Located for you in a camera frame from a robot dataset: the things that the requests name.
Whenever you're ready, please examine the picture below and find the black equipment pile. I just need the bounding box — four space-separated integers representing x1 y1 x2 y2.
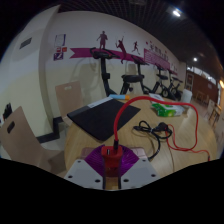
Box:
2 103 14 121

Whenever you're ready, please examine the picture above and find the green wet wipes pack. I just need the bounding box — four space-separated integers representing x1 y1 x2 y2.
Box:
151 102 184 118

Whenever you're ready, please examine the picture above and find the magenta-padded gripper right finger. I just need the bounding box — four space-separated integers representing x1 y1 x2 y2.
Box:
117 145 160 190

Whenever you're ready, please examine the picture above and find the group of wooden chairs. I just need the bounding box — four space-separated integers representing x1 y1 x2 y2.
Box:
196 89 223 128

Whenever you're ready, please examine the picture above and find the red charger block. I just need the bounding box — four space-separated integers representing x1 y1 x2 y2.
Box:
100 143 124 179

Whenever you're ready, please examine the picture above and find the black power cable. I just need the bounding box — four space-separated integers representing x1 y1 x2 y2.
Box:
133 120 174 160

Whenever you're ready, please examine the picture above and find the black desk mat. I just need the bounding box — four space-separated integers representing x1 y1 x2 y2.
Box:
66 98 142 142

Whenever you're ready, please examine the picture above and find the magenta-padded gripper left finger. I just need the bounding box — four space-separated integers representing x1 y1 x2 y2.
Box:
64 144 108 191

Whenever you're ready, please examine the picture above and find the blue and orange tube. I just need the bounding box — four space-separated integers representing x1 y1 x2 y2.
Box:
109 93 131 101

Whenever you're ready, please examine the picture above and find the group of small wall posters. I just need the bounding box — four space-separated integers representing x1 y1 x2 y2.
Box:
53 33 68 62

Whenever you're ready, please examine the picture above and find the grey wall vent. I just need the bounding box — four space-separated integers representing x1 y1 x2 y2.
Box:
18 37 33 50

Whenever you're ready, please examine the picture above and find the red charging cable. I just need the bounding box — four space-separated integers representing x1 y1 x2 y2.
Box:
113 95 212 162

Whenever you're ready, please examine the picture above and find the group of black exercise bikes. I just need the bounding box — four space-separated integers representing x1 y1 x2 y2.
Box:
89 47 185 101

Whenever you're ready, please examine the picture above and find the white booklet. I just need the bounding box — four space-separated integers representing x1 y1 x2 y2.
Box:
148 92 165 102

